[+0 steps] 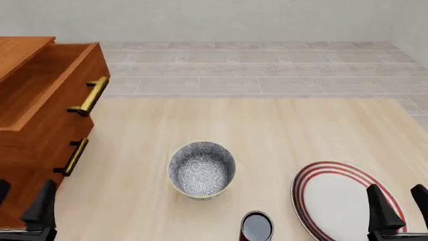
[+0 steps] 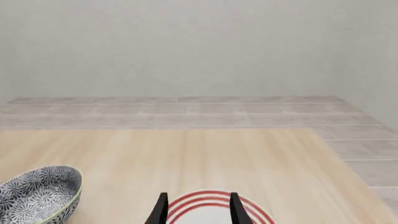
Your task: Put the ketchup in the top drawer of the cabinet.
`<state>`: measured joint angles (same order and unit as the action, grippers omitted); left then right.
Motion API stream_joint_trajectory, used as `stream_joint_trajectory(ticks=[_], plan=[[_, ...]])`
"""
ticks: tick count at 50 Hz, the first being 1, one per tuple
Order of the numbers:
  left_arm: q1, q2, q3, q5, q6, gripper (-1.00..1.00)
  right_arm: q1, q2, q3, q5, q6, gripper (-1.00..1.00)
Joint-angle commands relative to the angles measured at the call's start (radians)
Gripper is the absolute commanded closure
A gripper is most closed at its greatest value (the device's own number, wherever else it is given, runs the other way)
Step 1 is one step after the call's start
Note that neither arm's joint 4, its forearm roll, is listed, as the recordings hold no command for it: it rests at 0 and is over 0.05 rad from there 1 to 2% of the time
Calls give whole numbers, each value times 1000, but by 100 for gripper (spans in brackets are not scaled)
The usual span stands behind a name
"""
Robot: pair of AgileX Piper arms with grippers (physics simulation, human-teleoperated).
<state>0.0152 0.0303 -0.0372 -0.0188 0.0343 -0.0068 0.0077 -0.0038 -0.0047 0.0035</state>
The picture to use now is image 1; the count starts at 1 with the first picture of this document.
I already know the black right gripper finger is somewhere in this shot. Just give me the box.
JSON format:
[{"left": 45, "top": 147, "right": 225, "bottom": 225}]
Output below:
[
  {"left": 366, "top": 183, "right": 407, "bottom": 233},
  {"left": 410, "top": 183, "right": 428, "bottom": 227}
]

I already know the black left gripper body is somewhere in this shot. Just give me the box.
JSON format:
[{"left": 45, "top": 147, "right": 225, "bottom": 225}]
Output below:
[{"left": 0, "top": 227, "right": 58, "bottom": 241}]

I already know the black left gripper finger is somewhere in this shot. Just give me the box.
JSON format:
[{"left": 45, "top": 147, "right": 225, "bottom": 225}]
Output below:
[
  {"left": 20, "top": 178, "right": 58, "bottom": 231},
  {"left": 0, "top": 178, "right": 12, "bottom": 207}
]

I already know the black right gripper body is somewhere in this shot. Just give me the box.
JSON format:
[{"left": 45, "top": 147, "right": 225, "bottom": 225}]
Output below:
[{"left": 366, "top": 229, "right": 428, "bottom": 241}]

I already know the wooden cabinet drawer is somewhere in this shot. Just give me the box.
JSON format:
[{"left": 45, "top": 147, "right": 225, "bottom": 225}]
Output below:
[
  {"left": 0, "top": 163, "right": 66, "bottom": 230},
  {"left": 0, "top": 116, "right": 95, "bottom": 178},
  {"left": 0, "top": 42, "right": 112, "bottom": 133}
]

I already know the wooden cabinet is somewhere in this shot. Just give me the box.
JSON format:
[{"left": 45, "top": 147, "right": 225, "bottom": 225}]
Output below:
[{"left": 0, "top": 36, "right": 112, "bottom": 230}]

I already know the white plate with red rings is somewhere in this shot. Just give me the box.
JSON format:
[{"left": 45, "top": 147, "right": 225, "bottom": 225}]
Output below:
[{"left": 290, "top": 161, "right": 409, "bottom": 241}]

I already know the blue patterned bowl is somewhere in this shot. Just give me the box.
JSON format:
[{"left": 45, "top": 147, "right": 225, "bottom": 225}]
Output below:
[{"left": 167, "top": 141, "right": 237, "bottom": 202}]

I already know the brass drawer handle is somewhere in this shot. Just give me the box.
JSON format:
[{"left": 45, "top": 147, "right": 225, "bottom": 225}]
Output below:
[
  {"left": 52, "top": 137, "right": 90, "bottom": 177},
  {"left": 66, "top": 76, "right": 110, "bottom": 118}
]

